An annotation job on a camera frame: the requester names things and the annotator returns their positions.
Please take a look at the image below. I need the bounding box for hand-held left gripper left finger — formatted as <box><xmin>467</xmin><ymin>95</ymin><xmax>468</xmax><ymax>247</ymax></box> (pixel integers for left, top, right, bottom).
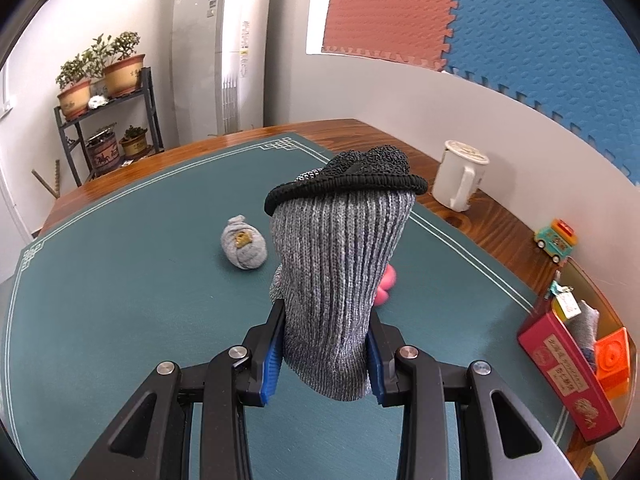
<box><xmin>70</xmin><ymin>300</ymin><xmax>287</xmax><ymax>480</ymax></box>

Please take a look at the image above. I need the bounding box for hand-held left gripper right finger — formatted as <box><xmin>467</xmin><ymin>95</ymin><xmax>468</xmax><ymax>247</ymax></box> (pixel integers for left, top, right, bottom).
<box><xmin>366</xmin><ymin>310</ymin><xmax>587</xmax><ymax>480</ymax></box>

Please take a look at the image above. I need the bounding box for grey sock with black cuff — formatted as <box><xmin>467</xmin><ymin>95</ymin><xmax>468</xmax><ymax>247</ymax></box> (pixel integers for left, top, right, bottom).
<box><xmin>263</xmin><ymin>144</ymin><xmax>428</xmax><ymax>402</ymax></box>

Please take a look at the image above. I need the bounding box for red rectangular box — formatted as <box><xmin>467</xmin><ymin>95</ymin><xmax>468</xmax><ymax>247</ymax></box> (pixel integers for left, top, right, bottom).
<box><xmin>516</xmin><ymin>255</ymin><xmax>632</xmax><ymax>444</ymax></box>

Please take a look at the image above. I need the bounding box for pink round object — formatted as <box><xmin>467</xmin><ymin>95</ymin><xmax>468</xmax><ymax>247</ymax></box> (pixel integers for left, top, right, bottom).
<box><xmin>374</xmin><ymin>266</ymin><xmax>399</xmax><ymax>307</ymax></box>

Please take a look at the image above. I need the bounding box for rolled grey sock ball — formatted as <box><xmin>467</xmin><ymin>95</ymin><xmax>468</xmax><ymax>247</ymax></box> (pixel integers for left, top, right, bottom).
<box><xmin>221</xmin><ymin>215</ymin><xmax>268</xmax><ymax>272</ymax></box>

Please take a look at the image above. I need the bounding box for green table mat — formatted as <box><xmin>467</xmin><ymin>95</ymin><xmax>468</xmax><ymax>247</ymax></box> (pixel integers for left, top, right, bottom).
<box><xmin>0</xmin><ymin>132</ymin><xmax>577</xmax><ymax>480</ymax></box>

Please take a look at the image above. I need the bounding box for white mug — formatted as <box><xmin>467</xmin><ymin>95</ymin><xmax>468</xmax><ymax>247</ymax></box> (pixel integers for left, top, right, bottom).
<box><xmin>431</xmin><ymin>140</ymin><xmax>490</xmax><ymax>213</ymax></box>

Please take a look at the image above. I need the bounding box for grey cloth item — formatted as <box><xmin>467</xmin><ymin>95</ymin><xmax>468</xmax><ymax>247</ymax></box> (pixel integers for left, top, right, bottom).
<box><xmin>565</xmin><ymin>300</ymin><xmax>601</xmax><ymax>362</ymax></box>

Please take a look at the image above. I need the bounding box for teal and orange toy car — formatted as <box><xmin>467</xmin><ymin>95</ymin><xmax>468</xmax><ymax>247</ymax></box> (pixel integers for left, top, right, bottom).
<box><xmin>533</xmin><ymin>218</ymin><xmax>580</xmax><ymax>265</ymax></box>

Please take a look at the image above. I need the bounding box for orange plastic box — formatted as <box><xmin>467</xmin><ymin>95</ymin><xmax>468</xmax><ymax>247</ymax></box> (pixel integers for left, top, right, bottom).
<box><xmin>594</xmin><ymin>327</ymin><xmax>630</xmax><ymax>402</ymax></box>

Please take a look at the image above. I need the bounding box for small yellow plant pot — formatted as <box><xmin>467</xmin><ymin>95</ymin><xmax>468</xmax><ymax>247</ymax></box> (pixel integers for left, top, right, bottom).
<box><xmin>119</xmin><ymin>125</ymin><xmax>150</xmax><ymax>159</ymax></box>

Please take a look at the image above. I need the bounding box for dark patterned plant pot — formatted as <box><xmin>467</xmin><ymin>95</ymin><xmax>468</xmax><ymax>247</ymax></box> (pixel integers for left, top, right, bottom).
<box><xmin>84</xmin><ymin>124</ymin><xmax>121</xmax><ymax>175</ymax></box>

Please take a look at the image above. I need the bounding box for black metal plant rack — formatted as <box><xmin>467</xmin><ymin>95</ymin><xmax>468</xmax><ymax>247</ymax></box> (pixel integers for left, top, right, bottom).
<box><xmin>53</xmin><ymin>66</ymin><xmax>166</xmax><ymax>189</ymax></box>

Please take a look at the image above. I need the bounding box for wooden stick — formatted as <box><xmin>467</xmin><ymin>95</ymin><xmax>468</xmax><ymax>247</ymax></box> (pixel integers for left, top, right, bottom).
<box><xmin>31</xmin><ymin>159</ymin><xmax>61</xmax><ymax>199</ymax></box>

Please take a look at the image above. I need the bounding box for white standing air conditioner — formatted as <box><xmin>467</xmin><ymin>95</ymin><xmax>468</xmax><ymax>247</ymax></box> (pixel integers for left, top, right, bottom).
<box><xmin>172</xmin><ymin>0</ymin><xmax>276</xmax><ymax>151</ymax></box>

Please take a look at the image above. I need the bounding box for potted plant in tan pot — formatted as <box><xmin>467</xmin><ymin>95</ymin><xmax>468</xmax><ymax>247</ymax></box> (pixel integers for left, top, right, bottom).
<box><xmin>102</xmin><ymin>31</ymin><xmax>147</xmax><ymax>100</ymax></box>
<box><xmin>55</xmin><ymin>54</ymin><xmax>94</xmax><ymax>122</ymax></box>

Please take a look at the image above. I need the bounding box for small potted plant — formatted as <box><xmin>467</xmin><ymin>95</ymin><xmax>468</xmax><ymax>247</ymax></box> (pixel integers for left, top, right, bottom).
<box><xmin>82</xmin><ymin>33</ymin><xmax>114</xmax><ymax>97</ymax></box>

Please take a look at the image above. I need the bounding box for red foam mat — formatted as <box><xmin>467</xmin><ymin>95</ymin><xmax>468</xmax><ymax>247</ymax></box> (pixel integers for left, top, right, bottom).
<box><xmin>320</xmin><ymin>0</ymin><xmax>467</xmax><ymax>72</ymax></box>

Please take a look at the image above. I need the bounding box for blue foam mat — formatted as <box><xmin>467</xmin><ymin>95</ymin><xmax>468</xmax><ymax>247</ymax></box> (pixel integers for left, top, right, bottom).
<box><xmin>440</xmin><ymin>0</ymin><xmax>640</xmax><ymax>188</ymax></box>

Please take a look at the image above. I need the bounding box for keychain with tag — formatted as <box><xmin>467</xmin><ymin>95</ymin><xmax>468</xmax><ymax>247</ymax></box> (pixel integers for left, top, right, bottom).
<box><xmin>547</xmin><ymin>270</ymin><xmax>582</xmax><ymax>322</ymax></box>

